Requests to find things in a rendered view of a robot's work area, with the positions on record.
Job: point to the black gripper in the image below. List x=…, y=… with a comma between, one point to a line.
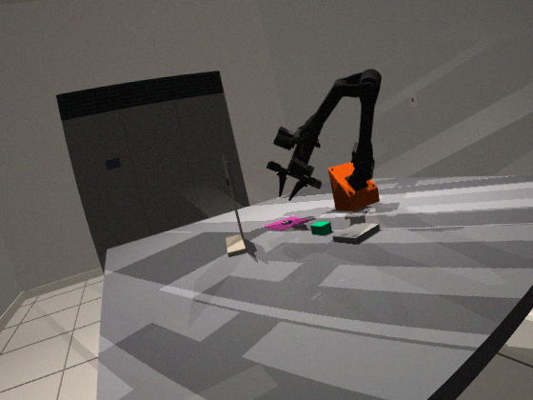
x=282, y=172

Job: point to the magenta flat square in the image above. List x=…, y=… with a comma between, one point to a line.
x=278, y=225

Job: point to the green cube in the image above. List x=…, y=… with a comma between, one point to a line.
x=321, y=228

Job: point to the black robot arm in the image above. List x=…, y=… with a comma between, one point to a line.
x=365, y=85

